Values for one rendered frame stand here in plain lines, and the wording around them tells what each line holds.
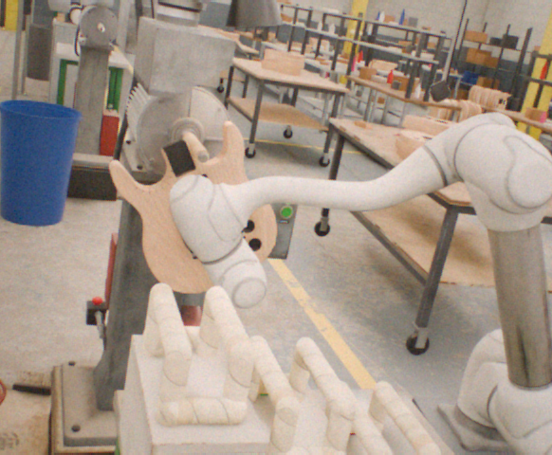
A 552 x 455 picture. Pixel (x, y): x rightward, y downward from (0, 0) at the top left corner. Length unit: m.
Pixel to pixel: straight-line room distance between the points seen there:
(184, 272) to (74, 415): 0.73
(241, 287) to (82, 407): 1.10
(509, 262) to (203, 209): 0.60
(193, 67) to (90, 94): 3.77
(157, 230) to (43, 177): 2.85
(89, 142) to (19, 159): 0.94
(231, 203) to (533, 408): 0.75
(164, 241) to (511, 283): 0.84
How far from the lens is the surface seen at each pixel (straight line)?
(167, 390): 0.87
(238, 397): 0.90
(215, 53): 1.53
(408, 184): 1.44
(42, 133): 4.45
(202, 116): 1.84
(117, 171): 1.69
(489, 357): 1.74
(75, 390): 2.45
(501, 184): 1.27
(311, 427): 1.10
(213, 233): 1.35
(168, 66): 1.51
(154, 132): 1.83
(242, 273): 1.37
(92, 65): 5.24
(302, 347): 1.09
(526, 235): 1.38
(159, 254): 1.76
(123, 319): 2.19
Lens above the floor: 1.62
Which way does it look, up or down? 18 degrees down
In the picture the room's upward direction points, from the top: 11 degrees clockwise
